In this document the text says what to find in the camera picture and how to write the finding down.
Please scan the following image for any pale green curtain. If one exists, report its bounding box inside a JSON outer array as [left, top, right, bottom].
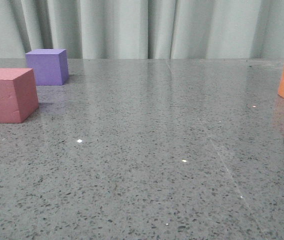
[[0, 0, 284, 59]]

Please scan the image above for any purple foam cube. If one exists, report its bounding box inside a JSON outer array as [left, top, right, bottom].
[[26, 49, 69, 86]]

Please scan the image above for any red foam cube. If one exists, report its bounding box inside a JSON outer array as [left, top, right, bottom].
[[0, 68, 39, 124]]

